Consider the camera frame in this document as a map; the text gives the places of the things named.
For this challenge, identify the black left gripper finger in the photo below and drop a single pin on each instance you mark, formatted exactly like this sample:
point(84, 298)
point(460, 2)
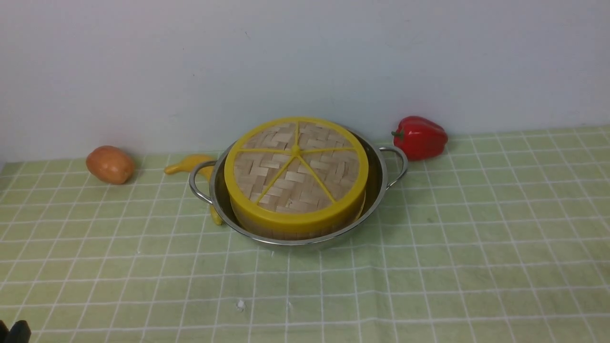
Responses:
point(4, 331)
point(18, 333)

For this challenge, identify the yellow rimmed bamboo steamer basket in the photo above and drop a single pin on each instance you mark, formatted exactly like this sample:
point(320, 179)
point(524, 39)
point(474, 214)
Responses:
point(295, 221)

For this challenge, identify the woven bamboo steamer lid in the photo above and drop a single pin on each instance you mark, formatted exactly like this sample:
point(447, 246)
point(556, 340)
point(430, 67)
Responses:
point(299, 158)

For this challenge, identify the stainless steel pot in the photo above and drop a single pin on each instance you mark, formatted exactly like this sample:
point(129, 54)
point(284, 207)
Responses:
point(377, 185)

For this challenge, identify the brown potato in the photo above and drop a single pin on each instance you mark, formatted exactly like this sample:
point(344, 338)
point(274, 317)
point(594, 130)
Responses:
point(110, 164)

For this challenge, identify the yellow banana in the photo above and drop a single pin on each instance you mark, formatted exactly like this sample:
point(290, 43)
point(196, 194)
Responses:
point(186, 165)

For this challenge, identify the red bell pepper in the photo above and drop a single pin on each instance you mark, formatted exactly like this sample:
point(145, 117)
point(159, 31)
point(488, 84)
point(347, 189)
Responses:
point(419, 138)

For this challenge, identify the green checkered tablecloth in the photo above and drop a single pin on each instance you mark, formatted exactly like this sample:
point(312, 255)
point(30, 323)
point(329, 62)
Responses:
point(504, 239)

